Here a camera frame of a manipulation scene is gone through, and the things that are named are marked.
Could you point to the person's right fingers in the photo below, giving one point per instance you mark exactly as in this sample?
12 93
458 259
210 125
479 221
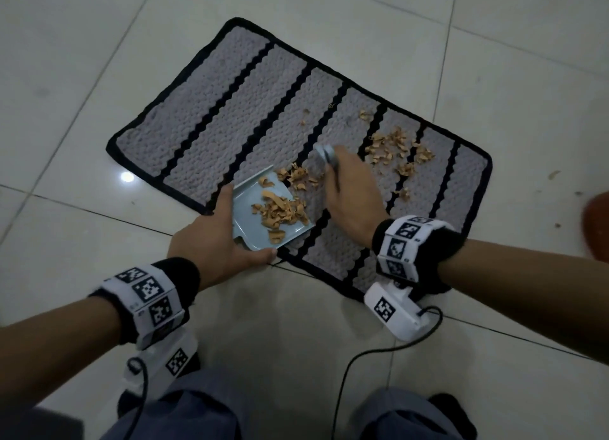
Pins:
338 168

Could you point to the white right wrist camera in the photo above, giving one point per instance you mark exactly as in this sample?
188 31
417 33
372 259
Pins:
395 311

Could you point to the light blue small dustpan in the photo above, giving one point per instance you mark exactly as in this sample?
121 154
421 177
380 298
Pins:
247 206

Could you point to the small grey hand brush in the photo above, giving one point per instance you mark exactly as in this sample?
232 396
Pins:
327 155

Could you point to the grey black striped floor mat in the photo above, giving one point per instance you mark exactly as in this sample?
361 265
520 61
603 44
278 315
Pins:
247 116

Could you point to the person's left hand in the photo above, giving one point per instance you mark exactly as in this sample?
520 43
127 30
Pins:
209 244

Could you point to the person's grey trousers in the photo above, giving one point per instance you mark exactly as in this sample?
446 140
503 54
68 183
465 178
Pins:
200 406

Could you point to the person's right hand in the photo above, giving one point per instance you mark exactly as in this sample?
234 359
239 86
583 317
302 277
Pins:
354 197

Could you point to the person's black shoe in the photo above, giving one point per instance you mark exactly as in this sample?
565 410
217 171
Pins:
454 413

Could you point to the person's right forearm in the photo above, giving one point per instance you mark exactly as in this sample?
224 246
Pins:
528 292

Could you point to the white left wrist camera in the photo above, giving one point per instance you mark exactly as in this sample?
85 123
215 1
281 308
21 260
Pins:
166 359

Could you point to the orange round object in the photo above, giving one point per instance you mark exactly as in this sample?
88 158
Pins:
598 228

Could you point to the scattered spread of brown shavings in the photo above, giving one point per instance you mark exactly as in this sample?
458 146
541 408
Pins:
397 145

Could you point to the left wristband with marker tags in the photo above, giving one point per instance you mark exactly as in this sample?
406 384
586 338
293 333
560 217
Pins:
147 292

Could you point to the person's left thumb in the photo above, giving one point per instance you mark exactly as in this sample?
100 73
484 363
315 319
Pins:
259 256

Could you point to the heap of brown shavings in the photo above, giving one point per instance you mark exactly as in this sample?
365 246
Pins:
280 211

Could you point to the right wristband with marker tags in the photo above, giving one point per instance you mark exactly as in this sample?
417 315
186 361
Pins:
404 249

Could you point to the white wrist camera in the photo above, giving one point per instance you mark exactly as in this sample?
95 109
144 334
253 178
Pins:
395 311
166 359

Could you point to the person's left forearm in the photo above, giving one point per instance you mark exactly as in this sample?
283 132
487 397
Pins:
52 354

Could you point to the wristband with marker tags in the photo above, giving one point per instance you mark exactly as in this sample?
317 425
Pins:
404 249
147 292

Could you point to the cluster of brown shavings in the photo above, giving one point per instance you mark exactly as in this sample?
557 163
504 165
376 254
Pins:
299 174

